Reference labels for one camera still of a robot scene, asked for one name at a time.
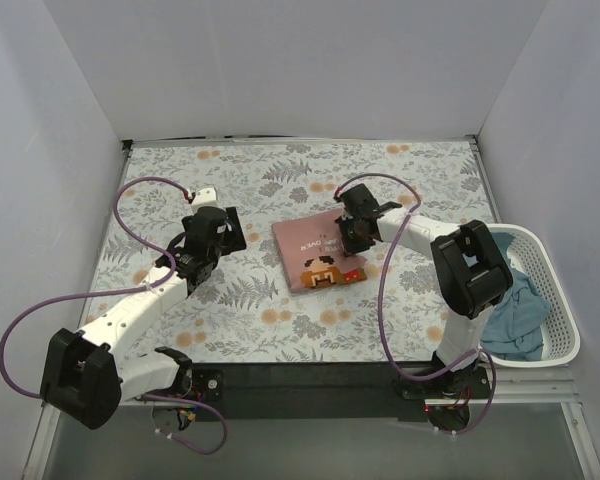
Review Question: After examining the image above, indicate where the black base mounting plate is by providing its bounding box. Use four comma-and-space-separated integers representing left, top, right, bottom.
134, 363, 496, 426

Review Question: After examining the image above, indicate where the floral patterned table mat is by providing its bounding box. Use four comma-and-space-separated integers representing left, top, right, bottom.
89, 141, 492, 362

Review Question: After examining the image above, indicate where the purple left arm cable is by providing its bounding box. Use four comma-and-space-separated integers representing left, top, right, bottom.
0, 177, 229, 456

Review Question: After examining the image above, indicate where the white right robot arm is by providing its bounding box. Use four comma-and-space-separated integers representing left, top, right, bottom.
334, 184, 513, 398

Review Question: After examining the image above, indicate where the white plastic laundry basket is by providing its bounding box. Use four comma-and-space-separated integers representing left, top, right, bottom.
489, 224, 580, 369

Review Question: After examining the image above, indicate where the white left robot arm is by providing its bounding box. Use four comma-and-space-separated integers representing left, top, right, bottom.
40, 206, 246, 429

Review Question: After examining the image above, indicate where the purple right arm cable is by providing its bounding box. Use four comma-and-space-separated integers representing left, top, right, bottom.
333, 172, 499, 436

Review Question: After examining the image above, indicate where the pink t shirt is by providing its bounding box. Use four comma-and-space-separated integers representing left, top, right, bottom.
272, 209, 367, 294

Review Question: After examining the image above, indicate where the blue t shirt in basket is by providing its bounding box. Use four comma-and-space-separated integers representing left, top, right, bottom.
481, 232, 551, 362

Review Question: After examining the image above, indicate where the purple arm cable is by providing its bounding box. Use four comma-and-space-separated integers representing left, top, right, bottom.
333, 172, 499, 436
0, 177, 229, 456

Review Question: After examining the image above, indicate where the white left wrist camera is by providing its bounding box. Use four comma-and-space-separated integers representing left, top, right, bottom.
185, 186, 218, 209

